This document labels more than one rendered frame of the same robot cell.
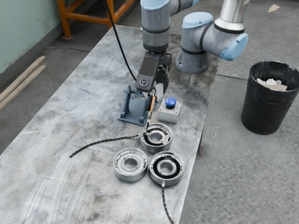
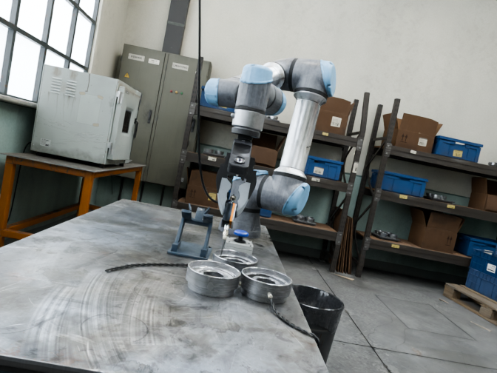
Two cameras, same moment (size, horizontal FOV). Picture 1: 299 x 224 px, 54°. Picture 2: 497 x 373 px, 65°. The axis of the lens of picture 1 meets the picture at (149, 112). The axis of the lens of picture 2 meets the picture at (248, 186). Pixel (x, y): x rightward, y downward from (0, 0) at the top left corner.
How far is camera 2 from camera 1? 59 cm
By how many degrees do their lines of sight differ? 43
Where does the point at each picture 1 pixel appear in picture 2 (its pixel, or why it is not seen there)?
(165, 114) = (236, 246)
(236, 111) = not seen: hidden behind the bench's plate
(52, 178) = (83, 286)
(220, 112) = not seen: hidden behind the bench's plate
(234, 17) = (297, 163)
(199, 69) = (252, 232)
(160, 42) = (257, 124)
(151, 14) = (254, 89)
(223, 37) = (287, 183)
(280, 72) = (311, 300)
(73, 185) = (123, 294)
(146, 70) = (239, 152)
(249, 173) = not seen: outside the picture
